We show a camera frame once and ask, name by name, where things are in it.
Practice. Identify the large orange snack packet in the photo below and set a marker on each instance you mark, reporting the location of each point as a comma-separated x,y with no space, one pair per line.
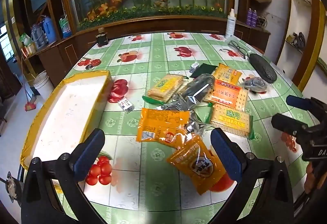
162,124

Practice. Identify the orange packet round emblem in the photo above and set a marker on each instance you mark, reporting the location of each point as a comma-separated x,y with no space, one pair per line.
198,162

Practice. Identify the orange box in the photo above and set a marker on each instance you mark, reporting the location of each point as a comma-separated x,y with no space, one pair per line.
28,49

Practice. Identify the white spray bottle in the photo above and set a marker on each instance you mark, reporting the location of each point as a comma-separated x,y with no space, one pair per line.
230,24

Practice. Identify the eyeglasses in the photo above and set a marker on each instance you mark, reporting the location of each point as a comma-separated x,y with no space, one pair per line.
238,50

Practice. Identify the blue green plastic bag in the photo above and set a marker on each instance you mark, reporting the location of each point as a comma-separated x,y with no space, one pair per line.
65,27

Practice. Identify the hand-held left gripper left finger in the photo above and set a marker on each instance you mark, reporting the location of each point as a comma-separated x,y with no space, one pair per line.
86,152

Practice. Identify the dark green snack packet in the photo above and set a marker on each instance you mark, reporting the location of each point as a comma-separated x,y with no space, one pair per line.
203,69

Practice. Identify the purple bottle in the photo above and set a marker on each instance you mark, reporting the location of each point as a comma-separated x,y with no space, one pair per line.
249,17
255,18

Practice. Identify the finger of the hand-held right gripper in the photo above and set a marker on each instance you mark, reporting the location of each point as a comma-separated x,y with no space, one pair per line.
297,102
283,121

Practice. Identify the green fruit-print tablecloth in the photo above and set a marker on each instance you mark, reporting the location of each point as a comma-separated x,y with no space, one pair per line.
158,60

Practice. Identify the black glasses case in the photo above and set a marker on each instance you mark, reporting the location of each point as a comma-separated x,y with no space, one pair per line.
263,68

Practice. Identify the silver foil snack packet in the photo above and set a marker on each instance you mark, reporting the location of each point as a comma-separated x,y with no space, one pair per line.
198,88
198,124
178,106

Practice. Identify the wooden cabinet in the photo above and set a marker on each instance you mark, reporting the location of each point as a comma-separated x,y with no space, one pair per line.
158,25

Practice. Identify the clear bag dark snacks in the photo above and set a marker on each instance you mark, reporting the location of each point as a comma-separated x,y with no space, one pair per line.
254,84

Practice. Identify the green cracker packet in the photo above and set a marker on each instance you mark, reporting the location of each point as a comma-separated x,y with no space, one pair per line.
230,118
163,87

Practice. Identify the red broom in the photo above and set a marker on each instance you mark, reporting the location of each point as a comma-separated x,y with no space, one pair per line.
30,106

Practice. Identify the orange cracker packet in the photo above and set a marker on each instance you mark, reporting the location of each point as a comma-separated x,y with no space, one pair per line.
226,93

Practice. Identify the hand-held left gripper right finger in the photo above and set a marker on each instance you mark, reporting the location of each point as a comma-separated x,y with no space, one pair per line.
226,155

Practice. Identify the blue thermos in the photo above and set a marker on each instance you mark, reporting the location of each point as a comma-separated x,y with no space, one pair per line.
49,29

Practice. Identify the dark glass bottle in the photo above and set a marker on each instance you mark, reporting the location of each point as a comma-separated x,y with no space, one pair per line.
102,38

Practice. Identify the green white carton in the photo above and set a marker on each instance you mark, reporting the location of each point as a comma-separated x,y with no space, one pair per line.
25,39

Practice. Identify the person's right hand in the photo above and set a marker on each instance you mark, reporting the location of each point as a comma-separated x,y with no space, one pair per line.
312,178

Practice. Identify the orange packet red corner label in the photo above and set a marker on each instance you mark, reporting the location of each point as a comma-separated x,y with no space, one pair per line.
226,73

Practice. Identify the white plastic bucket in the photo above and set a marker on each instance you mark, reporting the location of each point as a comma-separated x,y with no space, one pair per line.
46,86

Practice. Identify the yellow tray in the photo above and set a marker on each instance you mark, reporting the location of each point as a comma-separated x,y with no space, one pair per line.
63,116

